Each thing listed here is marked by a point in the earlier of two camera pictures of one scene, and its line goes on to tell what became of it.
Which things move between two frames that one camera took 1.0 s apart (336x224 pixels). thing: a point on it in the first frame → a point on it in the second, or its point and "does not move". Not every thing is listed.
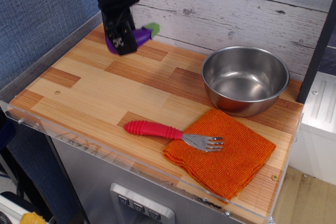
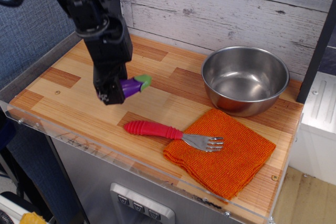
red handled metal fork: [205, 144] does not move
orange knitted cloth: [223, 171] does not move
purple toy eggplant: [141, 35] → [138, 83]
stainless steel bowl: [244, 81] does not move
